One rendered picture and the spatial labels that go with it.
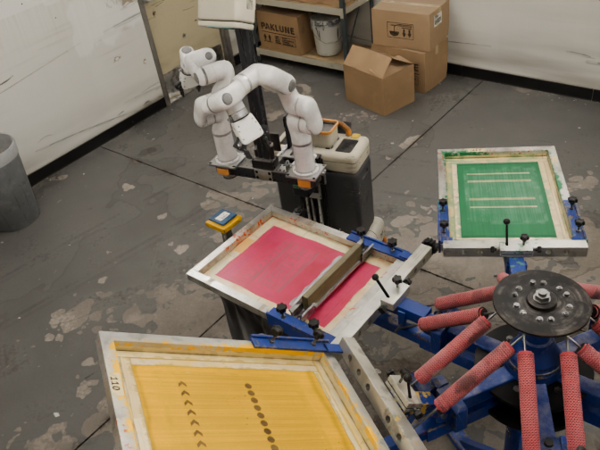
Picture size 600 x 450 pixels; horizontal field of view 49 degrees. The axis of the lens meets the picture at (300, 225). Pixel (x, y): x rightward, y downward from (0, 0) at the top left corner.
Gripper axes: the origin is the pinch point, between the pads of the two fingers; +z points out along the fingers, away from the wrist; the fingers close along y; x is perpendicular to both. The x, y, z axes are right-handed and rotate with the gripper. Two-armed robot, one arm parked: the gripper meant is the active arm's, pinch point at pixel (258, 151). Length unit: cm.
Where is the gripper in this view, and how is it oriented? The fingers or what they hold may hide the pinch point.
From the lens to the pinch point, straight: 266.0
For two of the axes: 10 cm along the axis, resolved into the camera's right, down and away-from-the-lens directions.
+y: 7.7, -5.4, 3.3
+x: -4.4, -0.8, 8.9
